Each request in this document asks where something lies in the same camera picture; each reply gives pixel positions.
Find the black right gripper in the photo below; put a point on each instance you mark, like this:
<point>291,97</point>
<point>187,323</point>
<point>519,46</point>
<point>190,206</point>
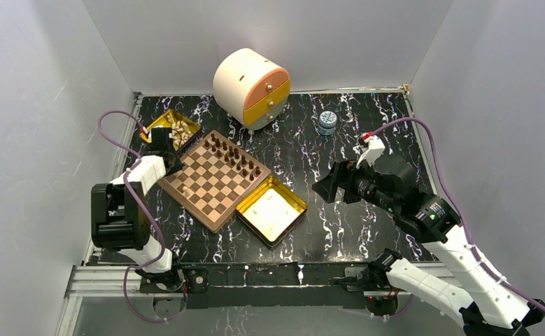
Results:
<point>343,174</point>

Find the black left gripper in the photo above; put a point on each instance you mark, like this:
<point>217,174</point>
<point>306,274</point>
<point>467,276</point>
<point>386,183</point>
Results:
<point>178,164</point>

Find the round pastel drawer cabinet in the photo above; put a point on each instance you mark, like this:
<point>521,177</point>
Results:
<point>251,88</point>

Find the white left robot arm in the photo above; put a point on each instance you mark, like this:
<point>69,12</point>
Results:
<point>119,222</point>

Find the small blue white jar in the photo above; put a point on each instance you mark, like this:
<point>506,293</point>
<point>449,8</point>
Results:
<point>327,122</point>

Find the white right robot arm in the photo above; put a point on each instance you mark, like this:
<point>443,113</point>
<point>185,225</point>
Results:
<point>480,303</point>

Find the wooden chess board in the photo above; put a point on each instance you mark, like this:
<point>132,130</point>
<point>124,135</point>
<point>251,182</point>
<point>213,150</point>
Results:
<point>212,204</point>

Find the dark chess pieces row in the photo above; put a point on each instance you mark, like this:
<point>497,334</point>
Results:
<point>219,159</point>

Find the gold tin with white pieces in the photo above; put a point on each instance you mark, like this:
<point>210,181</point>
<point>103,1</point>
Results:
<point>183,131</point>

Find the empty gold tin lid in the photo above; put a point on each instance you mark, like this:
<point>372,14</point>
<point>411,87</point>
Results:
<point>271,211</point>

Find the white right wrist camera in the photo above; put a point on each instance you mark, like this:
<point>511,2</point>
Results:
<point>373,148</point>

